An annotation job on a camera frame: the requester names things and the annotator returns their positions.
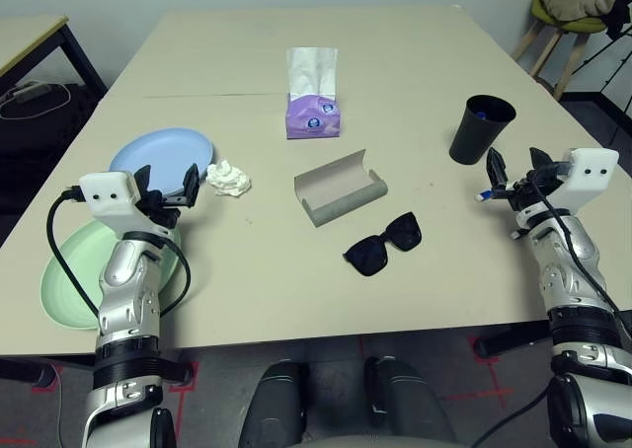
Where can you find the white tissue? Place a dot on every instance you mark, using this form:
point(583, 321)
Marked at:
point(227, 176)

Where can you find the grey power strip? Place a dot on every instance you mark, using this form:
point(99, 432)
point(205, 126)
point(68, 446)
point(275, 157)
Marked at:
point(29, 91)

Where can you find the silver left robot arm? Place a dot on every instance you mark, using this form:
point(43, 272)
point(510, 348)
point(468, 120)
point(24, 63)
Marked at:
point(123, 280)

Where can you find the purple tissue pack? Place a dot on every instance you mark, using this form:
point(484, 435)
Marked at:
point(311, 117)

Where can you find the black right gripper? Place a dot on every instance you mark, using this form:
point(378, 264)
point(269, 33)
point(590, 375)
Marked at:
point(528, 189)

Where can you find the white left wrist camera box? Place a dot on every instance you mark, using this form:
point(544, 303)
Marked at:
point(106, 191)

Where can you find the blue plate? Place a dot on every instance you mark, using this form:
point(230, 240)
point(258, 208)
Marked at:
point(163, 152)

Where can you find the grey glasses case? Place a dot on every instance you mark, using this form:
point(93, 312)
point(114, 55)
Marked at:
point(340, 201)

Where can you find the blue capped pen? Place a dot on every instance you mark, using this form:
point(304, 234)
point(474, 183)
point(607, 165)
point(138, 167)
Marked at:
point(481, 115)

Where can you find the black sunglasses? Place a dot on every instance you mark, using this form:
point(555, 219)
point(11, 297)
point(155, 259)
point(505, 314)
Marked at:
point(368, 258)

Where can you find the dark grey left robot leg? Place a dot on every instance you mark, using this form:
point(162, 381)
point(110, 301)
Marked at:
point(276, 403)

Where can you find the dark grey robot leg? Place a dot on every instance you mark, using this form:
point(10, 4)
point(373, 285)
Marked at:
point(276, 403)
point(405, 403)

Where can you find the black tripod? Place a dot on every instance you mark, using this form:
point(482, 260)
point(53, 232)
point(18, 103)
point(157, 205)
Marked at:
point(619, 16)

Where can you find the white pen with blue cap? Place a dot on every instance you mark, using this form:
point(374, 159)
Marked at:
point(486, 195)

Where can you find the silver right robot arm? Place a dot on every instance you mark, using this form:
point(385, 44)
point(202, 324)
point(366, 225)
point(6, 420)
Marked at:
point(568, 250)

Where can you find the dark grey right robot leg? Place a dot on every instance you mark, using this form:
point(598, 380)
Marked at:
point(405, 403)

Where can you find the beige side table black legs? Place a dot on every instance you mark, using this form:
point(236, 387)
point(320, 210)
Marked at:
point(24, 38)

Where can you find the green plate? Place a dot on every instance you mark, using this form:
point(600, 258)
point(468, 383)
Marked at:
point(74, 280)

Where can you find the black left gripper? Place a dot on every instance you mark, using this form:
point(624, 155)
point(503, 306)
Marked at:
point(158, 206)

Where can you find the green stool with wooden legs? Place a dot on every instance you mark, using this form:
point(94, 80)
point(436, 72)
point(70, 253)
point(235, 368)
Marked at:
point(582, 23)

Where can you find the black cup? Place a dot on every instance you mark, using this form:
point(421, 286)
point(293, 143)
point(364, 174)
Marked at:
point(471, 142)

